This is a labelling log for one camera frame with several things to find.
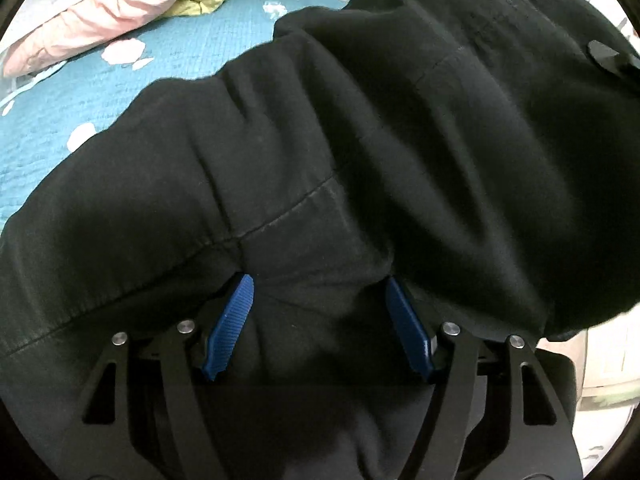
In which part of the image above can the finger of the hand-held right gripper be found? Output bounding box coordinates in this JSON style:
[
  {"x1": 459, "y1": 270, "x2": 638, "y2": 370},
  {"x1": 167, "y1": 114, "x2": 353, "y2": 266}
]
[{"x1": 587, "y1": 39, "x2": 640, "y2": 81}]

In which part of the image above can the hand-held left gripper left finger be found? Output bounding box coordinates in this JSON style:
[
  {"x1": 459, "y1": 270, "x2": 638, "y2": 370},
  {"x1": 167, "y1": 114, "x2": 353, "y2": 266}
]
[{"x1": 80, "y1": 272, "x2": 256, "y2": 480}]

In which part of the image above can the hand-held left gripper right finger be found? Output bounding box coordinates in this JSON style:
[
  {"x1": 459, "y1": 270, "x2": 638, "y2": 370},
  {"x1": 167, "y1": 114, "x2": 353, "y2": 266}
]
[{"x1": 385, "y1": 277, "x2": 571, "y2": 480}]

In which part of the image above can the black hooded jacket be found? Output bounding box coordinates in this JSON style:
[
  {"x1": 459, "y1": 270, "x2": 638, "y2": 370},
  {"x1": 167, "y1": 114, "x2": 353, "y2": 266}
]
[{"x1": 0, "y1": 0, "x2": 640, "y2": 480}]

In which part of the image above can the blue candy print bed mat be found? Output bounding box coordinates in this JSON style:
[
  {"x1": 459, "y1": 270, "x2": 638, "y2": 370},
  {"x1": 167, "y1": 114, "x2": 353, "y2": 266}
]
[{"x1": 0, "y1": 0, "x2": 391, "y2": 241}]

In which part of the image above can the pink quilt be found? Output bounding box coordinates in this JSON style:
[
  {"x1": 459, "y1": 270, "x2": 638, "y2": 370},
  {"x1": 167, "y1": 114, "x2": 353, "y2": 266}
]
[{"x1": 2, "y1": 0, "x2": 216, "y2": 78}]

